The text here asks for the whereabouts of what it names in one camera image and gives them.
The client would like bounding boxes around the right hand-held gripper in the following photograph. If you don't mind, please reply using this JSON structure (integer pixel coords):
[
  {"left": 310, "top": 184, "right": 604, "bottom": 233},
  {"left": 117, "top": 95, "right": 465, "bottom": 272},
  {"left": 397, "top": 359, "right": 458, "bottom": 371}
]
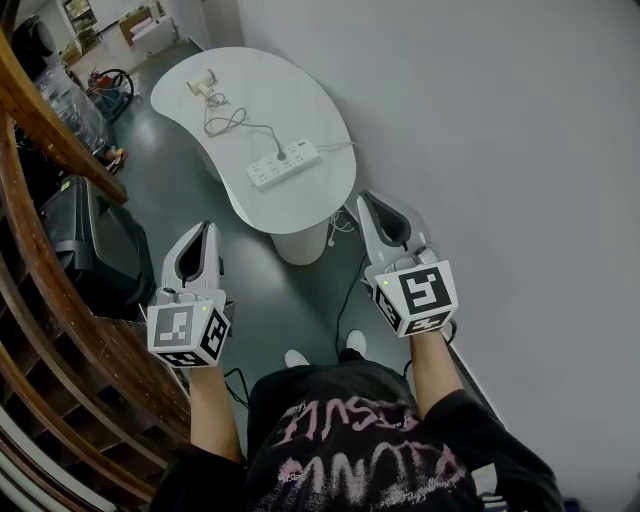
[{"left": 355, "top": 190, "right": 460, "bottom": 340}]

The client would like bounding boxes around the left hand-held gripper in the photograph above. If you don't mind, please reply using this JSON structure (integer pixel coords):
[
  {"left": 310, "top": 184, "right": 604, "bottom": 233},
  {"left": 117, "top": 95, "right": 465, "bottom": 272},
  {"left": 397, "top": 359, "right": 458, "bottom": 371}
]
[{"left": 146, "top": 222, "right": 236, "bottom": 371}]

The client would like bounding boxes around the white power strip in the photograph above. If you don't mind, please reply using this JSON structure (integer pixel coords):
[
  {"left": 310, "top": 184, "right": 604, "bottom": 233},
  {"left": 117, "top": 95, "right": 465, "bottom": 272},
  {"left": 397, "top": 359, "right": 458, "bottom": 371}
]
[{"left": 246, "top": 138, "right": 323, "bottom": 192}]

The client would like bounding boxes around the grey cord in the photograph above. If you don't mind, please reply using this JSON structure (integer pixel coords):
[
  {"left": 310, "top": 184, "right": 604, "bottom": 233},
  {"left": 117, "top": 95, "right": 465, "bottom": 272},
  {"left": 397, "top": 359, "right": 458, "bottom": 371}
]
[{"left": 201, "top": 89, "right": 281, "bottom": 151}]

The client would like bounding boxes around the person's right forearm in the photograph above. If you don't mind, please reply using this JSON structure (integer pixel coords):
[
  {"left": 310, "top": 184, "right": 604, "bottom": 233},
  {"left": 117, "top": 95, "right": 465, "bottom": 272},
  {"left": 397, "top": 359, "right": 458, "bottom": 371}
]
[{"left": 407, "top": 329, "right": 466, "bottom": 422}]

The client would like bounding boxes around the person's left forearm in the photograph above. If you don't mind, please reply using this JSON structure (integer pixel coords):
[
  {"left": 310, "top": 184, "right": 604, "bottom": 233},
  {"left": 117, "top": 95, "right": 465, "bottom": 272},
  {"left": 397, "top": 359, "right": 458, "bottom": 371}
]
[{"left": 187, "top": 366, "right": 244, "bottom": 464}]

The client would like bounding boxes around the cream hair dryer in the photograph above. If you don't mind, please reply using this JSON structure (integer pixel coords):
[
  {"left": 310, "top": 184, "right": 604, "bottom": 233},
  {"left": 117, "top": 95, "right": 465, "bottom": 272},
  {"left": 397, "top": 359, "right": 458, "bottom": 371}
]
[{"left": 186, "top": 69, "right": 219, "bottom": 99}]

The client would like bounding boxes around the black and grey machine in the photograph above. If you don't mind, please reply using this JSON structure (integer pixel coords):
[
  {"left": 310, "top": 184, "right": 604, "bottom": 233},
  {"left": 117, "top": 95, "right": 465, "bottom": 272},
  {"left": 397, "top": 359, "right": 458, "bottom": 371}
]
[{"left": 38, "top": 174, "right": 156, "bottom": 321}]

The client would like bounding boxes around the person's white right shoe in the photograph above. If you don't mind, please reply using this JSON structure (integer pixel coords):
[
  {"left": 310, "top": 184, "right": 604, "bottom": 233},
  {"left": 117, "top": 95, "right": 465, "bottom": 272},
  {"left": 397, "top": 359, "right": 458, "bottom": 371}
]
[{"left": 344, "top": 328, "right": 369, "bottom": 359}]

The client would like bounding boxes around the red and black tool pile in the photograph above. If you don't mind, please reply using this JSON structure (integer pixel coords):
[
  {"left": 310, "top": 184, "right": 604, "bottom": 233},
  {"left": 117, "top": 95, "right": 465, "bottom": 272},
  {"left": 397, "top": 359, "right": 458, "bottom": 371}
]
[{"left": 84, "top": 67, "right": 136, "bottom": 124}]

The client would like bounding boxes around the plastic-wrapped pallet load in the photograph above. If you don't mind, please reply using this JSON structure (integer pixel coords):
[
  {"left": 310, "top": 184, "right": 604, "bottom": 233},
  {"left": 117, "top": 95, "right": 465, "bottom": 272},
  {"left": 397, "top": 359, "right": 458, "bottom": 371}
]
[{"left": 34, "top": 64, "right": 109, "bottom": 151}]

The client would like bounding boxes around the white block furniture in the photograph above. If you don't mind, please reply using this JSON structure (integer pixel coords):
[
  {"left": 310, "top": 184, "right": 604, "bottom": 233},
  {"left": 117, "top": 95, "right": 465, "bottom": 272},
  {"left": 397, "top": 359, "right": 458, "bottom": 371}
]
[{"left": 129, "top": 14, "right": 189, "bottom": 59}]

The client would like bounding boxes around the person's black printed shirt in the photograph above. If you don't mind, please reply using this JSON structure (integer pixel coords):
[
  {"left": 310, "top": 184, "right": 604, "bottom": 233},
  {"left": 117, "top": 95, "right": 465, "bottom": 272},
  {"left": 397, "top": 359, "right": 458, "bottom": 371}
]
[{"left": 149, "top": 360, "right": 567, "bottom": 512}]

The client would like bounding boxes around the black round-front appliance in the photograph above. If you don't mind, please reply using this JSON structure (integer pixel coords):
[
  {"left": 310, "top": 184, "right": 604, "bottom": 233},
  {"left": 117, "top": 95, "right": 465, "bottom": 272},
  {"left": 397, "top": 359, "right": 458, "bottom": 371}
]
[{"left": 9, "top": 14, "right": 61, "bottom": 81}]

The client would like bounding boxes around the white ribbed table pedestal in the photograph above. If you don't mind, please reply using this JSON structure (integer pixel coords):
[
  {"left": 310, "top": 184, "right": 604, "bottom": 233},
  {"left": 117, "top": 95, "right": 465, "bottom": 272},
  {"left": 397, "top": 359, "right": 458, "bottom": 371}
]
[{"left": 269, "top": 222, "right": 329, "bottom": 267}]

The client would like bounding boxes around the white cable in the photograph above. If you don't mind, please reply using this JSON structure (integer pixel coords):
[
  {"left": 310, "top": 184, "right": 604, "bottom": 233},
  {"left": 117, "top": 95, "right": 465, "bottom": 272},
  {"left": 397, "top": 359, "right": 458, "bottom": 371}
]
[{"left": 315, "top": 140, "right": 361, "bottom": 250}]

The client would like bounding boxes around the black floor cable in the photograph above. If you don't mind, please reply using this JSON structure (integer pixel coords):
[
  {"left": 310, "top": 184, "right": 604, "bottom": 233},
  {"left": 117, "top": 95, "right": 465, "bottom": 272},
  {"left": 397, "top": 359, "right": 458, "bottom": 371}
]
[{"left": 334, "top": 252, "right": 374, "bottom": 352}]

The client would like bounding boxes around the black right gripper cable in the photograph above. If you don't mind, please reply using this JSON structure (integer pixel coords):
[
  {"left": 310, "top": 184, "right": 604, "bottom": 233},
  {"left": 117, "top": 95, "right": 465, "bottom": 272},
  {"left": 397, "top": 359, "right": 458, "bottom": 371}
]
[{"left": 402, "top": 319, "right": 459, "bottom": 377}]

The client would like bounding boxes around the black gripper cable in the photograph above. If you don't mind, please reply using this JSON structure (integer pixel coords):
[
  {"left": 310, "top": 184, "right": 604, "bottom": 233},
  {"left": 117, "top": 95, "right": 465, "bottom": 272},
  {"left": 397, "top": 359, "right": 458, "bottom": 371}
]
[
  {"left": 402, "top": 319, "right": 459, "bottom": 377},
  {"left": 223, "top": 367, "right": 251, "bottom": 407}
]

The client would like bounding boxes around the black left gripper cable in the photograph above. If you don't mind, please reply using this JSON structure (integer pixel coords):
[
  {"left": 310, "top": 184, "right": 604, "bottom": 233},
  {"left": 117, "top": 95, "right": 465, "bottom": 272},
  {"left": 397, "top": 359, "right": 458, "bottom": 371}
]
[{"left": 223, "top": 367, "right": 251, "bottom": 407}]

